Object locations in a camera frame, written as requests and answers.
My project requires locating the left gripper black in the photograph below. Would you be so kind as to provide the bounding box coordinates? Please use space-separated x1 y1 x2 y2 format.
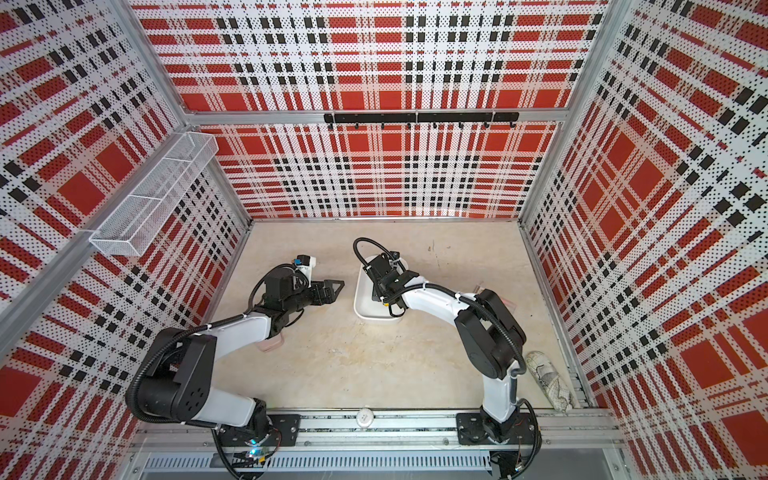
284 279 344 314

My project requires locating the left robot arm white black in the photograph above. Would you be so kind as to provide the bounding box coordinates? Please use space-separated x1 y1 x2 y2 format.
125 255 345 438

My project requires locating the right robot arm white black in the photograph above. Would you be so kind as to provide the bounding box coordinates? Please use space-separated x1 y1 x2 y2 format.
352 237 526 424

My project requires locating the white plastic bin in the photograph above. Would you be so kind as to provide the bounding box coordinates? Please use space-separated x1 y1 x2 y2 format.
353 266 406 324

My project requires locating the small white round knob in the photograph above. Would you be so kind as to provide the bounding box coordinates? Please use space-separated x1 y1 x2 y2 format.
355 408 375 429

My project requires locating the crumpled white cloth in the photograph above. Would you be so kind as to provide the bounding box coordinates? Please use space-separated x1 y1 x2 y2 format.
525 351 574 413

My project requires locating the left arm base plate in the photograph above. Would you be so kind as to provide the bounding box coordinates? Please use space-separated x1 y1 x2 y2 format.
218 414 301 447

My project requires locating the black hook rail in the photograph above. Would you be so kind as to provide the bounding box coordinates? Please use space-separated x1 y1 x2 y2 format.
323 111 520 128

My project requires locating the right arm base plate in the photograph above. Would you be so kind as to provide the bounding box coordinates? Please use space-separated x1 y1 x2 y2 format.
455 410 541 446

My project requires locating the white wire mesh basket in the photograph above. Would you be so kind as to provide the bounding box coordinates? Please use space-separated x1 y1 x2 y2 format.
90 132 218 257

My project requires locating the aluminium front rail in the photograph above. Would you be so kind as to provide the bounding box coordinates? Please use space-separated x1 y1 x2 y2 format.
134 409 625 451

